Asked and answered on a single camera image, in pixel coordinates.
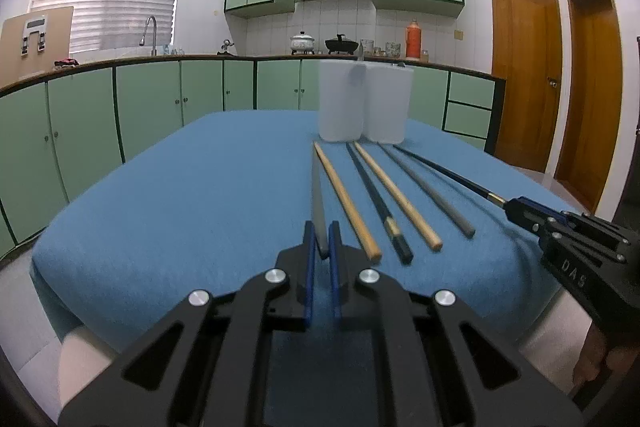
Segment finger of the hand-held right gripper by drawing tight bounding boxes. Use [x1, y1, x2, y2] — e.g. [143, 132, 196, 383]
[520, 196, 637, 249]
[504, 197, 627, 266]

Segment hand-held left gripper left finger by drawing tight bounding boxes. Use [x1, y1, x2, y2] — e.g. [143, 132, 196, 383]
[57, 221, 318, 427]

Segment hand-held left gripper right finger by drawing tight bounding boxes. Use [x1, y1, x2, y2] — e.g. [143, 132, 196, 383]
[327, 221, 585, 427]

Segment grey chopstick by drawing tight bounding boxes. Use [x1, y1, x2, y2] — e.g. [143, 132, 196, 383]
[380, 144, 476, 238]
[310, 152, 331, 258]

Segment black chopstick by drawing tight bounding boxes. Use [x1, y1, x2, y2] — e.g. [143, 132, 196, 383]
[393, 145, 507, 208]
[346, 143, 414, 264]

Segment wooden chopstick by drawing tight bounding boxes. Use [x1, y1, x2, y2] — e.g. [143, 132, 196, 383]
[354, 142, 444, 251]
[313, 142, 382, 263]

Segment white two-compartment utensil holder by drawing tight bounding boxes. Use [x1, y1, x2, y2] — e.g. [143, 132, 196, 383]
[318, 58, 415, 144]

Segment person's right hand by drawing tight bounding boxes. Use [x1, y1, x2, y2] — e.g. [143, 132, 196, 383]
[572, 326, 619, 387]

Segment green cabinet drawer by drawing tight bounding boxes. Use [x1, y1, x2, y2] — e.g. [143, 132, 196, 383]
[444, 102, 491, 138]
[448, 72, 496, 109]

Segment plain wooden door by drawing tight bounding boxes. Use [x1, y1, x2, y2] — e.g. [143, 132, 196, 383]
[554, 0, 623, 214]

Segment blue tablecloth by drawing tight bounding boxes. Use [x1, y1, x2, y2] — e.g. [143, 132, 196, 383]
[30, 111, 576, 427]

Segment orange thermos flask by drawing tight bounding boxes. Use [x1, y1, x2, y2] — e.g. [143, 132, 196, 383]
[405, 19, 421, 60]

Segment person's white trousers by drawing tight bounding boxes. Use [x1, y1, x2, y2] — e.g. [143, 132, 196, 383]
[57, 297, 601, 413]

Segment black cooking pot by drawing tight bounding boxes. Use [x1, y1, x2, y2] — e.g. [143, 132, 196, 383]
[325, 34, 360, 54]

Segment white cooking pot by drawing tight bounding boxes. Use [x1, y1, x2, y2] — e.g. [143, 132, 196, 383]
[290, 32, 316, 55]

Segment green base kitchen cabinets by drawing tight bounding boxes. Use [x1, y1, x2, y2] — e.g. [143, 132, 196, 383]
[0, 57, 507, 258]

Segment metal kitchen faucet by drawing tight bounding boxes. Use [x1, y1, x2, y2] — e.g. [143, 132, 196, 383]
[140, 16, 158, 56]

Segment cardboard board with scale picture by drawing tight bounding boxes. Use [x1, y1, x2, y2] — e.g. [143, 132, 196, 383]
[0, 6, 74, 80]

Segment wooden door with handle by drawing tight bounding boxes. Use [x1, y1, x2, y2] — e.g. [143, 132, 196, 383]
[488, 0, 562, 174]

